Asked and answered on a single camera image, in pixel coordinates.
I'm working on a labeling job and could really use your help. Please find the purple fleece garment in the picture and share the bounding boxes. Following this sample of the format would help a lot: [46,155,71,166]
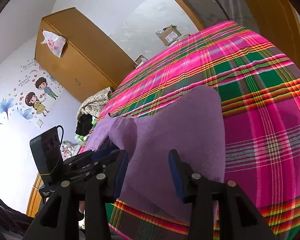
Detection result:
[86,86,225,223]

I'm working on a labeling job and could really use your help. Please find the green white boxes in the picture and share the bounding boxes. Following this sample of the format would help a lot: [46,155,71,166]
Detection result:
[75,135,88,144]

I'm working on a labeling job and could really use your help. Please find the wooden headboard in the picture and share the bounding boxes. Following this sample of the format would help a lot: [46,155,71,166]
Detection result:
[26,174,43,217]

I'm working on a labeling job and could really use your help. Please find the black cloth pile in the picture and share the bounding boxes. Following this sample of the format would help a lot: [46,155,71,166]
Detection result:
[75,114,93,136]

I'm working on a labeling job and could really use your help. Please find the beige floral cloth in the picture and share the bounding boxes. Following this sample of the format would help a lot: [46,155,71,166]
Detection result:
[76,87,114,120]

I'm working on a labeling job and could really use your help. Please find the wooden wardrobe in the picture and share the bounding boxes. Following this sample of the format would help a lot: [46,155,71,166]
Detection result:
[34,8,135,102]

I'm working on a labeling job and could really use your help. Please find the white open cardboard box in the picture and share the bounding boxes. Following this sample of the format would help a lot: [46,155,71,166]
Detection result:
[135,55,148,68]

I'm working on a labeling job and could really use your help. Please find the pink plaid bed sheet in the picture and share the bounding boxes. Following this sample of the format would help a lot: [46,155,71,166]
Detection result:
[97,21,300,239]

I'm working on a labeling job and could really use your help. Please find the white plastic bag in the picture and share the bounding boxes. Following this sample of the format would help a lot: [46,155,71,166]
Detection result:
[40,29,66,58]

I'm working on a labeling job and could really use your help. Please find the labelled brown cardboard box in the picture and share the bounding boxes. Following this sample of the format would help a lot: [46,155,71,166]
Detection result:
[156,25,181,46]

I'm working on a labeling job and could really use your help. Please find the plastic door curtain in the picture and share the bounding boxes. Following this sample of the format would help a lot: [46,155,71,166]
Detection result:
[183,0,260,33]

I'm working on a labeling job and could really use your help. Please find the wooden door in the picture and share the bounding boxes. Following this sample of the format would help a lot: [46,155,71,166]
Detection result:
[245,0,300,69]

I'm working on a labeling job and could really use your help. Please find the black camera box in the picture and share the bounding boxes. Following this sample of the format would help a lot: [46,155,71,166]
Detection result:
[30,125,64,186]

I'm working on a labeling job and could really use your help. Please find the cartoon couple wall sticker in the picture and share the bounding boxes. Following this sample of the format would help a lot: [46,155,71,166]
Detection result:
[24,77,58,116]

